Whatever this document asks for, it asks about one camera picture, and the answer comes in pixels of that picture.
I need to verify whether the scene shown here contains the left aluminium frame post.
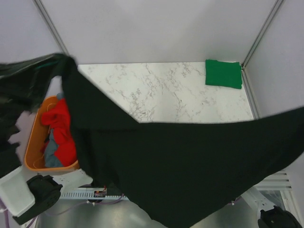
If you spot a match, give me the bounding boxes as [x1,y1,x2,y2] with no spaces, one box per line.
[33,0,69,55]

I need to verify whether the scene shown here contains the right aluminium frame post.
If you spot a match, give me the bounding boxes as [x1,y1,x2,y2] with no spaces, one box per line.
[241,0,285,69]

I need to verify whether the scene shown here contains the grey t shirt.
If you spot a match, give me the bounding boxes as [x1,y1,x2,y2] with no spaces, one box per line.
[42,96,64,168]

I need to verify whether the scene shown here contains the white slotted cable duct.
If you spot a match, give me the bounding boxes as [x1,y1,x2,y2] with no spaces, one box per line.
[60,188,128,200]

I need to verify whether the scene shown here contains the black t shirt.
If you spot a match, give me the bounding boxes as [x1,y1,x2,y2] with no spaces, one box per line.
[0,53,304,228]

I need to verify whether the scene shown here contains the red t shirt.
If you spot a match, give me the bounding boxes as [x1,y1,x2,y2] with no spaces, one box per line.
[41,98,77,167]

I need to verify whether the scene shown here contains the orange plastic basket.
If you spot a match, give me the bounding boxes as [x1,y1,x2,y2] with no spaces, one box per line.
[24,96,79,175]

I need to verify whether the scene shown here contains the aluminium frame post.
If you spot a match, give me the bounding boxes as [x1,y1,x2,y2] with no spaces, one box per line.
[241,0,285,69]
[33,0,69,55]

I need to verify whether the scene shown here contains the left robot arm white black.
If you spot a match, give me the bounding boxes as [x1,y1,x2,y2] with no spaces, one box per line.
[0,97,93,225]

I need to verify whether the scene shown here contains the folded green t shirt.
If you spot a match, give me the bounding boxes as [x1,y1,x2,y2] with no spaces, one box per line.
[205,59,242,89]

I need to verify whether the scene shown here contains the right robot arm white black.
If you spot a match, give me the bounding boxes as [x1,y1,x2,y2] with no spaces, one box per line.
[241,187,302,228]

